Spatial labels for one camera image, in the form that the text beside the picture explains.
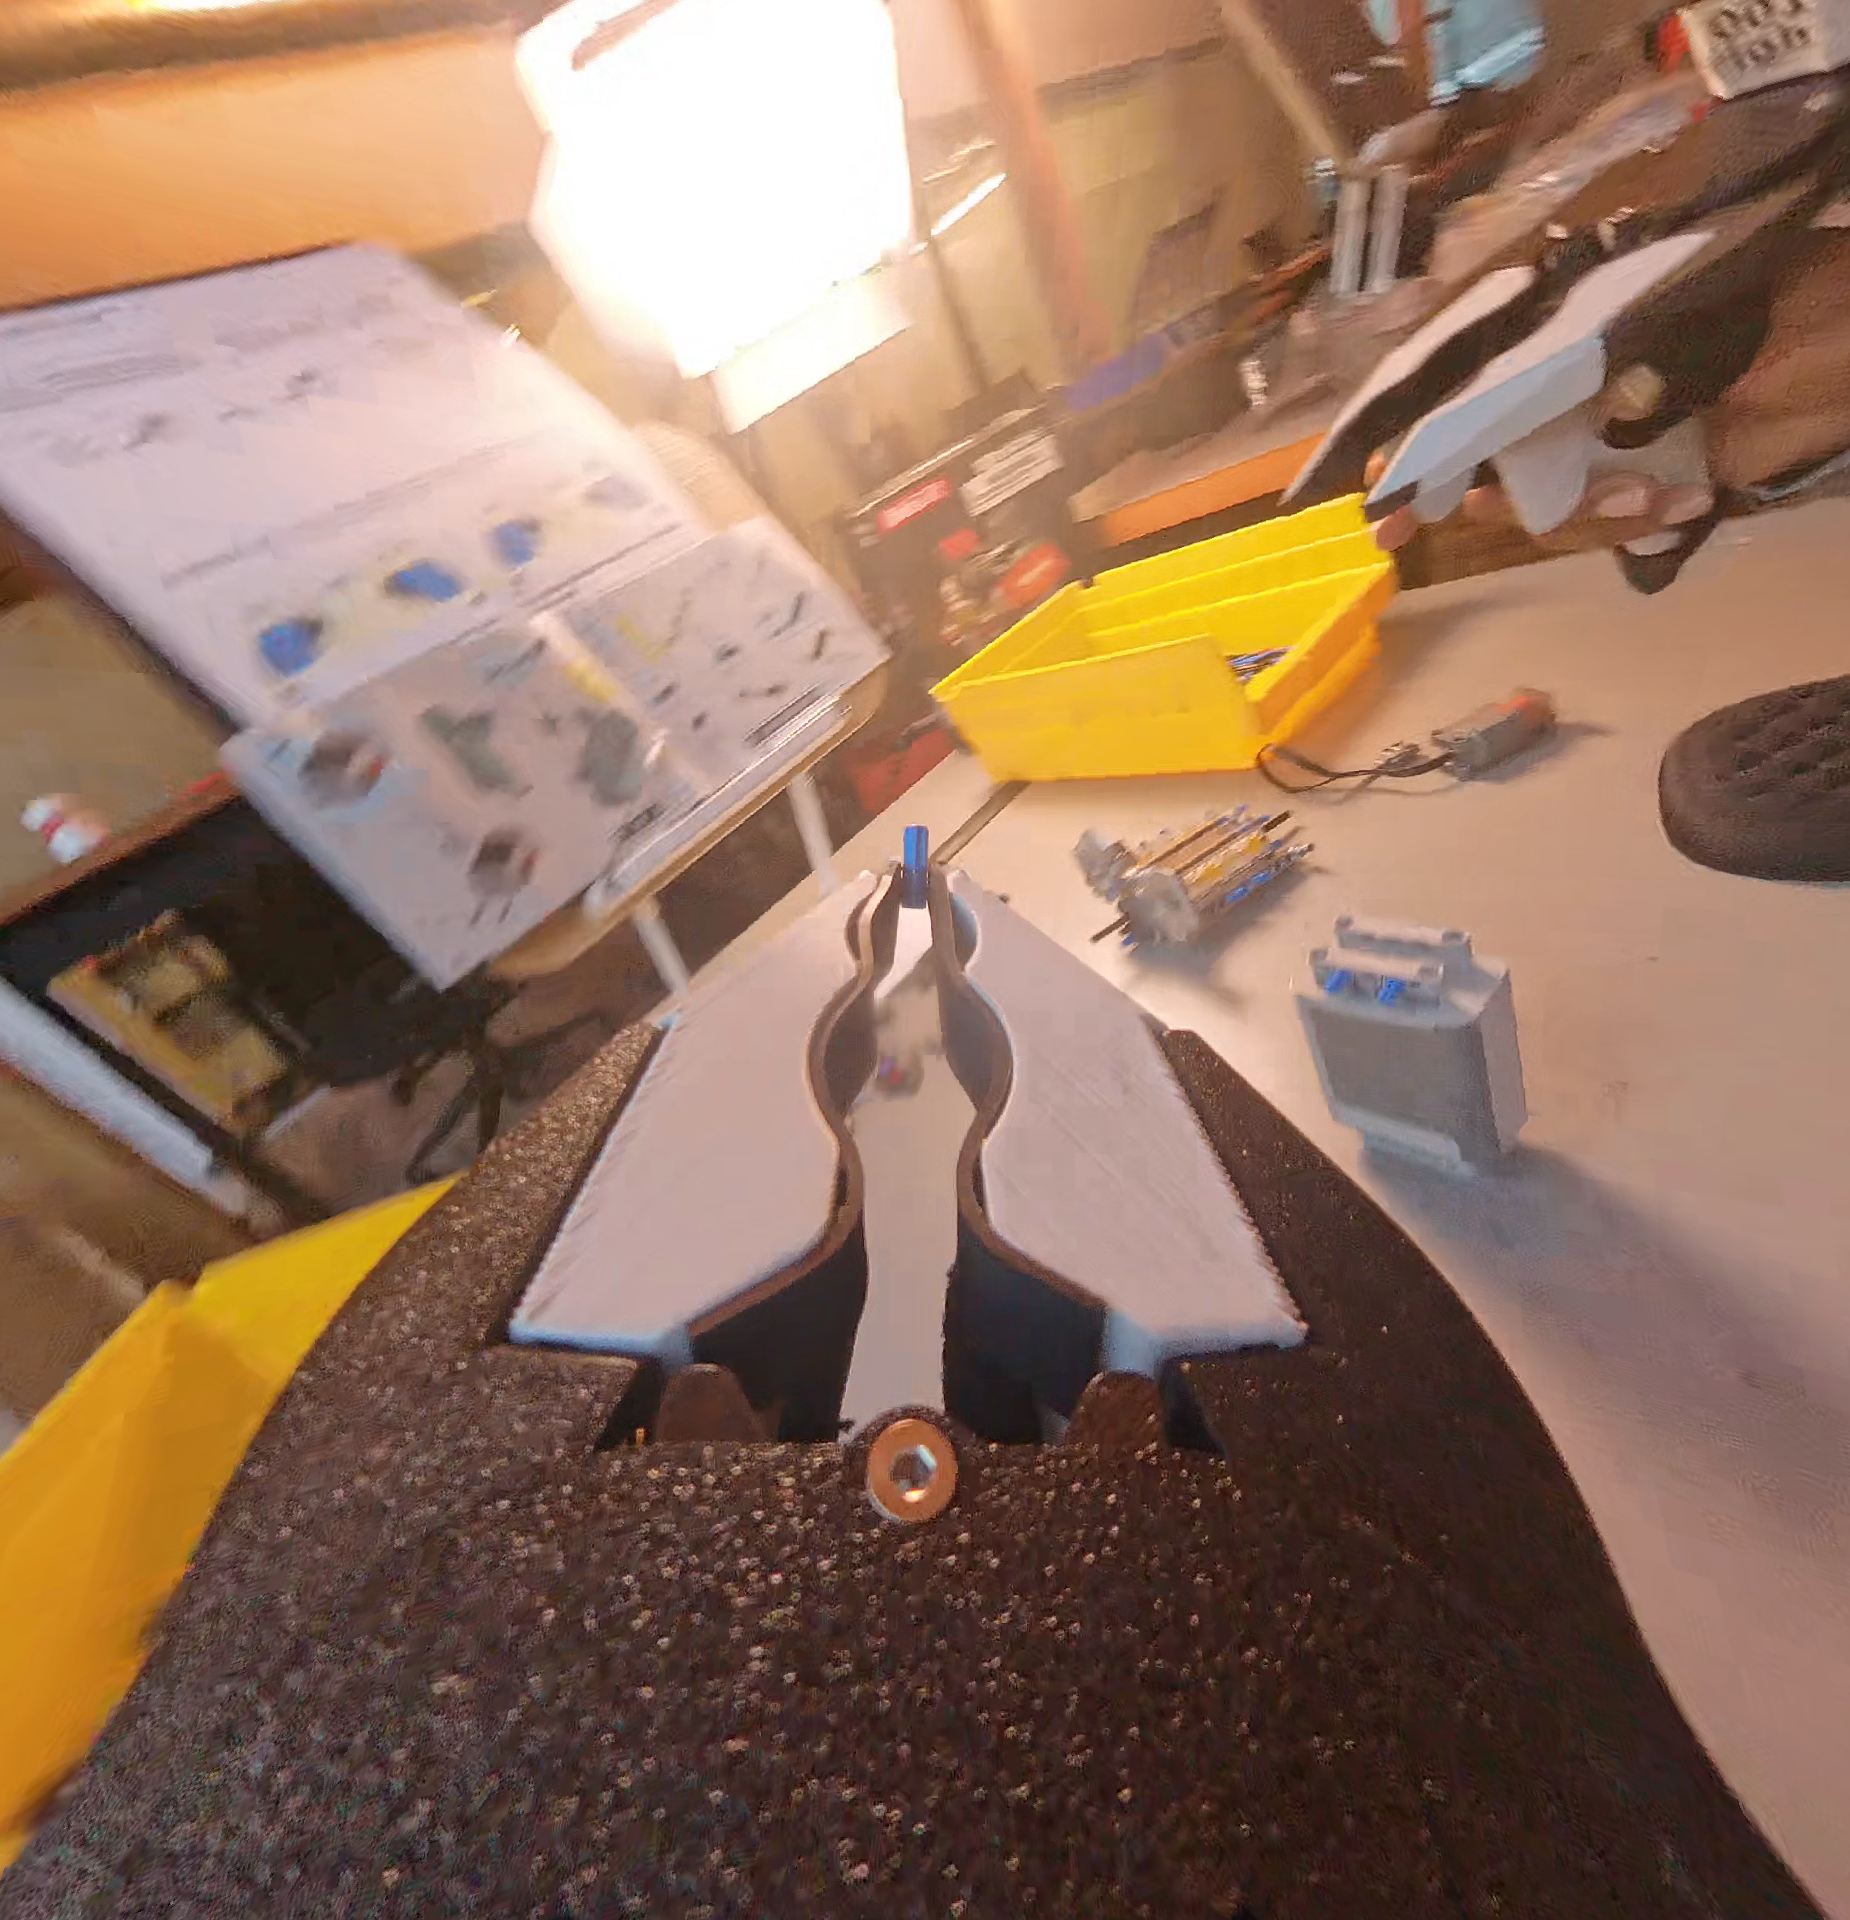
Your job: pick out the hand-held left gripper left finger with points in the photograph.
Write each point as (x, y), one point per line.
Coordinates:
(670, 1200)

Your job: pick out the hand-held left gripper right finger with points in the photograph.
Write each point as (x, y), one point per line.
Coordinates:
(1150, 1200)

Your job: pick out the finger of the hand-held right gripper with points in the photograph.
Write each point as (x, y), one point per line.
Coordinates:
(1557, 361)
(1451, 336)

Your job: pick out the small blue pin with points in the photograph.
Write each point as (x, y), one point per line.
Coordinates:
(916, 864)
(1341, 978)
(1412, 977)

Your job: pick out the grey battery box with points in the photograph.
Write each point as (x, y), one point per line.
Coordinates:
(1420, 1066)

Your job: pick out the grey transparent engine model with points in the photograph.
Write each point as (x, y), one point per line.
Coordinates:
(1197, 877)

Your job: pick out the grey desk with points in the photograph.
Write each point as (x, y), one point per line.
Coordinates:
(1676, 1261)

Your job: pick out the person's right hand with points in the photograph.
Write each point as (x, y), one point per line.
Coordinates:
(1810, 376)

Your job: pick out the wooden counter edge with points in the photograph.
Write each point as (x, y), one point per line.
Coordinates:
(1211, 481)

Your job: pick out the grey motor block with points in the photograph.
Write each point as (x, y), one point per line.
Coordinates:
(1502, 730)

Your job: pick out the black rounded armrest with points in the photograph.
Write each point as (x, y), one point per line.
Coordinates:
(1780, 775)

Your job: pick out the red black product box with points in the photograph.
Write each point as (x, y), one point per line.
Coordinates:
(957, 540)

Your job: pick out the yellow plastic bin with parts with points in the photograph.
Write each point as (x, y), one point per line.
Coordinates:
(116, 1470)

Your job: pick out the black side table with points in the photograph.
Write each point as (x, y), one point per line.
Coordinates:
(147, 870)

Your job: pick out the instruction booklet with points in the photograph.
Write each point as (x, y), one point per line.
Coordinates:
(356, 571)

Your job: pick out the white paper cup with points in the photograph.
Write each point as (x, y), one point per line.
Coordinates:
(65, 828)

